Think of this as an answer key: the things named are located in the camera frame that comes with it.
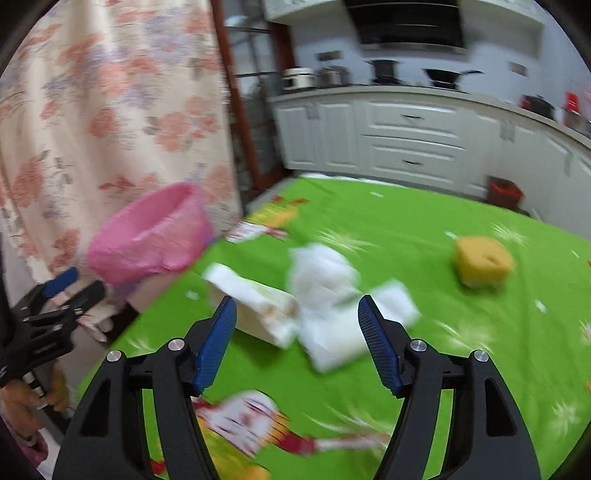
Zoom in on black range hood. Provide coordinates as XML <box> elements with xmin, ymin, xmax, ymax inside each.
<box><xmin>344</xmin><ymin>0</ymin><xmax>467</xmax><ymax>54</ymax></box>

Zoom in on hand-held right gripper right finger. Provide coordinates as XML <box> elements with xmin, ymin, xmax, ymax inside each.
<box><xmin>358</xmin><ymin>294</ymin><xmax>542</xmax><ymax>480</ymax></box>

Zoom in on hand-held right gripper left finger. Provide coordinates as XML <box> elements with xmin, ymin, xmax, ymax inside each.
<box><xmin>52</xmin><ymin>295</ymin><xmax>238</xmax><ymax>480</ymax></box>

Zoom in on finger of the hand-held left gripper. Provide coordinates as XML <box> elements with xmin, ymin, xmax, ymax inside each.
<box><xmin>59</xmin><ymin>281</ymin><xmax>107</xmax><ymax>320</ymax></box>
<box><xmin>18</xmin><ymin>267</ymin><xmax>79</xmax><ymax>311</ymax></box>

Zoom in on steel stock pot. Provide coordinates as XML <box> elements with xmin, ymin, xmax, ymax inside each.
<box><xmin>367</xmin><ymin>59</ymin><xmax>400</xmax><ymax>85</ymax></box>

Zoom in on white sheet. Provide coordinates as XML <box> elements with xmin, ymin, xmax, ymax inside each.
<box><xmin>298</xmin><ymin>279</ymin><xmax>421</xmax><ymax>374</ymax></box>

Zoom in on white kitchen cabinets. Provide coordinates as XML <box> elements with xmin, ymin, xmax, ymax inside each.
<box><xmin>270</xmin><ymin>85</ymin><xmax>591</xmax><ymax>222</ymax></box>
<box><xmin>263</xmin><ymin>0</ymin><xmax>349</xmax><ymax>21</ymax></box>

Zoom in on pink bag-lined bin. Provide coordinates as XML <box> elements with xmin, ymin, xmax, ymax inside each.
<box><xmin>87</xmin><ymin>181</ymin><xmax>214</xmax><ymax>319</ymax></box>

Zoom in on person's left forearm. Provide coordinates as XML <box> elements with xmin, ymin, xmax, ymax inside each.
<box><xmin>7</xmin><ymin>427</ymin><xmax>49</xmax><ymax>464</ymax></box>

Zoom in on white lower kitchen cabinets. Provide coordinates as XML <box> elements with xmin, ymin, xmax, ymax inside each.
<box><xmin>270</xmin><ymin>85</ymin><xmax>591</xmax><ymax>222</ymax></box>

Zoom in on red waste bin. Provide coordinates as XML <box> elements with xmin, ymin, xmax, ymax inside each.
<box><xmin>488</xmin><ymin>176</ymin><xmax>525</xmax><ymax>212</ymax></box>

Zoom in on yellow sponge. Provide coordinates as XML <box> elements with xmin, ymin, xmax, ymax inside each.
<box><xmin>455</xmin><ymin>235</ymin><xmax>515</xmax><ymax>289</ymax></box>

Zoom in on black cooking pot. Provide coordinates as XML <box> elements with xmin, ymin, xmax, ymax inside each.
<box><xmin>522</xmin><ymin>95</ymin><xmax>556</xmax><ymax>119</ymax></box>

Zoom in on white rice cooker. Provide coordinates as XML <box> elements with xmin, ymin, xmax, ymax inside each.
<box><xmin>283</xmin><ymin>67</ymin><xmax>315</xmax><ymax>90</ymax></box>

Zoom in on floral curtain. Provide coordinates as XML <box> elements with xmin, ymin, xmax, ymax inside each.
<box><xmin>0</xmin><ymin>0</ymin><xmax>245</xmax><ymax>287</ymax></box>

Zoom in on white upper kitchen cabinets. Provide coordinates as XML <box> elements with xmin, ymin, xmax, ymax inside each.
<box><xmin>263</xmin><ymin>0</ymin><xmax>349</xmax><ymax>21</ymax></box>

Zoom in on silver pressure cooker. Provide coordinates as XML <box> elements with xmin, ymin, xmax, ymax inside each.
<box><xmin>316</xmin><ymin>66</ymin><xmax>349</xmax><ymax>88</ymax></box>

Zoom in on black wok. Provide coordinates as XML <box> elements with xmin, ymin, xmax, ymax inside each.
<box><xmin>424</xmin><ymin>68</ymin><xmax>483</xmax><ymax>90</ymax></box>

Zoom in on dark wood glass door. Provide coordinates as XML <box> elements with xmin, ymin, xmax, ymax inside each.
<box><xmin>210</xmin><ymin>0</ymin><xmax>298</xmax><ymax>204</ymax></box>

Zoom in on green printed tablecloth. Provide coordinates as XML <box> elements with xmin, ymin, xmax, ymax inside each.
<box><xmin>76</xmin><ymin>175</ymin><xmax>591</xmax><ymax>480</ymax></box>

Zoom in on person's left hand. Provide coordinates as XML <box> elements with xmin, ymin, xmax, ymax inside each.
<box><xmin>0</xmin><ymin>360</ymin><xmax>71</xmax><ymax>440</ymax></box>

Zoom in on pale pink foam net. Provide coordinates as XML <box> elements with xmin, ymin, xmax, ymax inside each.
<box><xmin>288</xmin><ymin>244</ymin><xmax>362</xmax><ymax>315</ymax></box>

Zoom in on white foam block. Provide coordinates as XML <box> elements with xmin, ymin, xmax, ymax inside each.
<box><xmin>203</xmin><ymin>263</ymin><xmax>301</xmax><ymax>348</ymax></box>

